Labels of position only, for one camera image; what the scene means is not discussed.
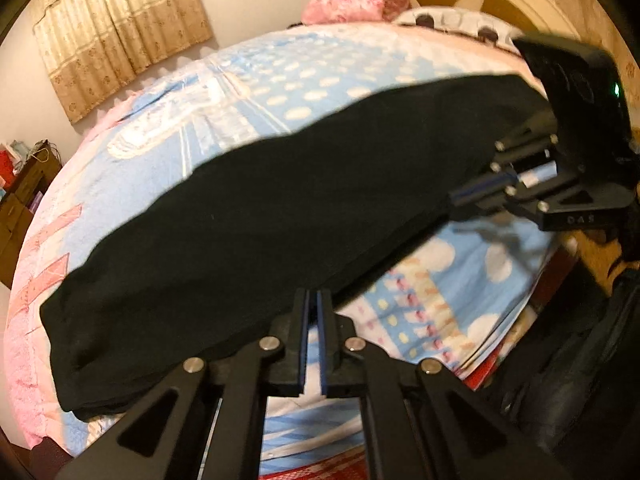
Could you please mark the person's dark clothing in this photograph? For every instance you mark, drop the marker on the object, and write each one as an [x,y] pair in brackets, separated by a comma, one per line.
[575,385]

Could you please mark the black pants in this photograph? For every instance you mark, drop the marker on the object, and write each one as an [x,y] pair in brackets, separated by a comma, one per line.
[280,220]

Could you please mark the blue pink printed bed sheet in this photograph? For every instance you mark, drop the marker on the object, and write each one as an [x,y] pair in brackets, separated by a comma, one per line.
[300,85]

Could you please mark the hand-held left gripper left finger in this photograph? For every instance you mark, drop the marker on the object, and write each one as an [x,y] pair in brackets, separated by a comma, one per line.
[301,345]

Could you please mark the white patterned pillow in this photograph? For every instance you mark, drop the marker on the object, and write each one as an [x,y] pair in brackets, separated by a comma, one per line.
[450,22]

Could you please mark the pink pillow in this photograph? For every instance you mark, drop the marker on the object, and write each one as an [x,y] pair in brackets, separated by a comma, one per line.
[345,2]

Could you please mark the beige window curtain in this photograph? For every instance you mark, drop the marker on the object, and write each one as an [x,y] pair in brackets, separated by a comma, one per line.
[120,30]

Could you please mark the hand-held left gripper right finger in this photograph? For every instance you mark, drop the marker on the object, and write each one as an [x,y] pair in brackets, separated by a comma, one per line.
[325,345]

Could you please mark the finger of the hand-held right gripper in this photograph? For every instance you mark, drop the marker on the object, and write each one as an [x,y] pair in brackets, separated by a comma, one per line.
[525,136]
[495,189]

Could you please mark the wooden side cabinet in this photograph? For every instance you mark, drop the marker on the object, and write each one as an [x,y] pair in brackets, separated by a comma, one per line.
[22,210]

